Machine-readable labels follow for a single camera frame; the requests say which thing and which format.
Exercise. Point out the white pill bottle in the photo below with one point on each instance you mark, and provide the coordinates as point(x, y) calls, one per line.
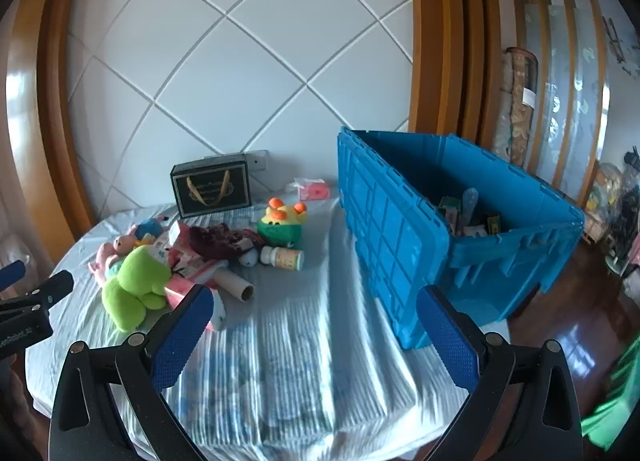
point(285, 258)

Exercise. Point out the pink tissue packet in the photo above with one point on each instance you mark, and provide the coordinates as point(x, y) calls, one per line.
point(312, 188)

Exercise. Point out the striped white bed sheet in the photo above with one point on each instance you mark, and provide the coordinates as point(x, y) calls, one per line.
point(310, 341)

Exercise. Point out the grey plastic stick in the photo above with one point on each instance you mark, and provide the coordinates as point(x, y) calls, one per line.
point(469, 206)

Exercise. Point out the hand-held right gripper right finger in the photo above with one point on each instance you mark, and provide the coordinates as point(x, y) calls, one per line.
point(450, 341)

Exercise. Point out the wooden wall frame post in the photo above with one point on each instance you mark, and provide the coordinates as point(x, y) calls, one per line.
point(45, 116)
point(450, 41)

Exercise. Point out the green plush toy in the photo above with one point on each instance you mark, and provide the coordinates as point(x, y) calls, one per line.
point(132, 281)

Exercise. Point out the yellow duck frog plush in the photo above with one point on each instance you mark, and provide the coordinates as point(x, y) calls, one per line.
point(280, 228)

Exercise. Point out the pile of household clutter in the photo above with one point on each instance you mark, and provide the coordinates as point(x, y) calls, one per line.
point(617, 206)

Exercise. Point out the wooden glass door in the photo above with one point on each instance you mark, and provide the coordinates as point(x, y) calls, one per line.
point(565, 66)

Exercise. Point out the small green box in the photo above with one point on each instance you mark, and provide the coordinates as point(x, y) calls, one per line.
point(450, 204)

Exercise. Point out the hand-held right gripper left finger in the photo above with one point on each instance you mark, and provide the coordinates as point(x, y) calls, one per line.
point(180, 336)

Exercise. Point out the blue plush toy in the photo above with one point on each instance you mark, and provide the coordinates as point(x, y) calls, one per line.
point(149, 228)

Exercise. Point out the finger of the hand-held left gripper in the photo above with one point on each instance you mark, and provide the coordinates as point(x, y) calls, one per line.
point(52, 287)
point(11, 273)

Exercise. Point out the cardboard tube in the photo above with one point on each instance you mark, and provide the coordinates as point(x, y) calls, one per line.
point(235, 285)

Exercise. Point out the rolled patterned mat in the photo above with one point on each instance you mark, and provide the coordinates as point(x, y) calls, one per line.
point(520, 106)

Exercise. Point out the green cloth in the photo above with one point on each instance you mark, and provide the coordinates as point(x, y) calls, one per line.
point(615, 406)

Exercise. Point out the white wall socket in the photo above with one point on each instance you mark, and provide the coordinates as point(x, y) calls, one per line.
point(257, 161)

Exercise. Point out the blue plastic crate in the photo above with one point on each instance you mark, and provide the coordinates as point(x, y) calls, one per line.
point(390, 241)

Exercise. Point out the black gift bag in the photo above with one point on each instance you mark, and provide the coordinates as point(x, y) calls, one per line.
point(212, 191)

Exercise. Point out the pink plush toy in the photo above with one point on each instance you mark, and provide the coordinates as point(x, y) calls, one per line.
point(112, 251)

